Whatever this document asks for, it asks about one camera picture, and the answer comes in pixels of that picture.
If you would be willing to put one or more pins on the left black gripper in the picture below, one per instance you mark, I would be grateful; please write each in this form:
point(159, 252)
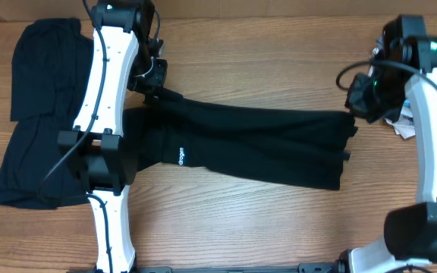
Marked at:
point(158, 79)

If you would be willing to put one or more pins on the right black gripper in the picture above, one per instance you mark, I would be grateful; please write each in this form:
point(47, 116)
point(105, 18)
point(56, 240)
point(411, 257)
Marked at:
point(360, 108)

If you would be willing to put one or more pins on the black t-shirt with logo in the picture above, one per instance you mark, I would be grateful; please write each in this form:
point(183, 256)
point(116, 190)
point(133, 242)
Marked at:
point(291, 147)

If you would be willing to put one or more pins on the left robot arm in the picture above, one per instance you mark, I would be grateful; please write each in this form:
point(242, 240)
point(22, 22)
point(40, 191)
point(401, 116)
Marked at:
point(126, 57)

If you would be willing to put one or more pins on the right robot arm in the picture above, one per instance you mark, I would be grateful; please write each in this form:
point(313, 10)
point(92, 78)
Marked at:
point(402, 70)

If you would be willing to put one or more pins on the beige garment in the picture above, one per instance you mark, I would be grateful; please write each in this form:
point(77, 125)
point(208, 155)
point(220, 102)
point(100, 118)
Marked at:
point(404, 126)

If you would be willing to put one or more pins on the black folded garment pile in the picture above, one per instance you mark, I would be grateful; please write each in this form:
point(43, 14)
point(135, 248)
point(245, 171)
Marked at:
point(50, 69)

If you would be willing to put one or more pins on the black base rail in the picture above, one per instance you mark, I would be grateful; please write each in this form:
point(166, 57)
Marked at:
point(322, 267)

